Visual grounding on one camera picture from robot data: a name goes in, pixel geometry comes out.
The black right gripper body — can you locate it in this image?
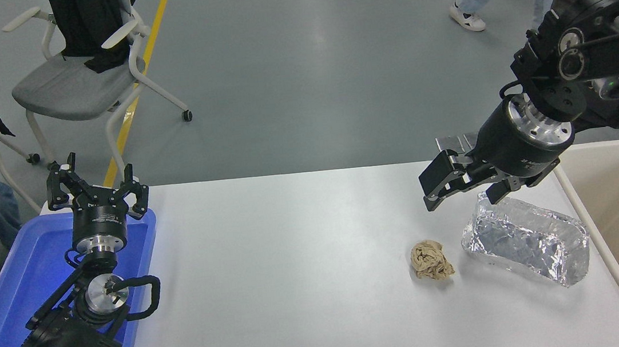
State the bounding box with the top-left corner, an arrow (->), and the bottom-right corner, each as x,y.
462,96 -> 566,196

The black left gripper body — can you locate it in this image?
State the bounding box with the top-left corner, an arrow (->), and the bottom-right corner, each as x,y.
67,182 -> 133,245

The silver foil tray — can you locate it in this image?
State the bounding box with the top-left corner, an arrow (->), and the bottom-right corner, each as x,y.
457,180 -> 595,299

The crumpled tan paper ball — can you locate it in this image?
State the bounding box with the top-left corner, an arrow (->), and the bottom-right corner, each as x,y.
409,237 -> 457,284

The grey white office chair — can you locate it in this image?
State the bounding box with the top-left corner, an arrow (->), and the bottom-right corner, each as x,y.
0,0 -> 199,196

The blue plastic tray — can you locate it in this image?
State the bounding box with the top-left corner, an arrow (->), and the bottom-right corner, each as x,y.
0,203 -> 170,347

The black jacket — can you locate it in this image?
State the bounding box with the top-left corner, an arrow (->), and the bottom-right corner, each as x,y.
46,0 -> 146,79

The white chair frame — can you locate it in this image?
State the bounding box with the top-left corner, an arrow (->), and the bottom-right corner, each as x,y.
0,129 -> 47,218

